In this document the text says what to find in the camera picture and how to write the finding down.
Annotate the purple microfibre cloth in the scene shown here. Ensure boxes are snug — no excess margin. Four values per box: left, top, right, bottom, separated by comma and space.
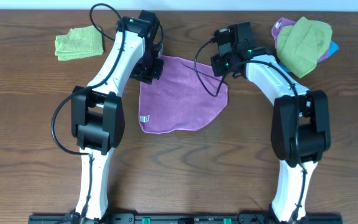
139, 55, 228, 134

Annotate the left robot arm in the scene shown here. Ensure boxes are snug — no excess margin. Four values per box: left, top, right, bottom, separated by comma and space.
70, 10, 163, 223

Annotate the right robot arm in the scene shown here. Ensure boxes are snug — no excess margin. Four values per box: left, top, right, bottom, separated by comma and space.
211, 22, 342, 223

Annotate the crumpled olive green cloth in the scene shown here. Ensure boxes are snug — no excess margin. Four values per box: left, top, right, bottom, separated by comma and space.
276, 17, 333, 78

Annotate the folded light green cloth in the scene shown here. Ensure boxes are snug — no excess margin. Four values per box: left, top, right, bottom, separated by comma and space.
55, 26, 104, 61

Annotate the blue cloth under pile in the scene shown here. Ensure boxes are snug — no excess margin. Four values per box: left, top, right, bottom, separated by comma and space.
279, 41, 339, 73

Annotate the left black cable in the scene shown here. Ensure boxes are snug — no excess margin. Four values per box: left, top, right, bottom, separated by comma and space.
50, 2, 164, 223

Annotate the black cable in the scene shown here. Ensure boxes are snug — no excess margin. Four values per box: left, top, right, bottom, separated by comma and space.
193, 38, 308, 223
50, 2, 164, 223

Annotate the right black cable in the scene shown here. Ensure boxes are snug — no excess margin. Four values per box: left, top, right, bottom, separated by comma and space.
193, 38, 308, 223

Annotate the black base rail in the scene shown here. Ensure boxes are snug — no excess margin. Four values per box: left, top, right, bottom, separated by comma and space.
28, 212, 343, 224

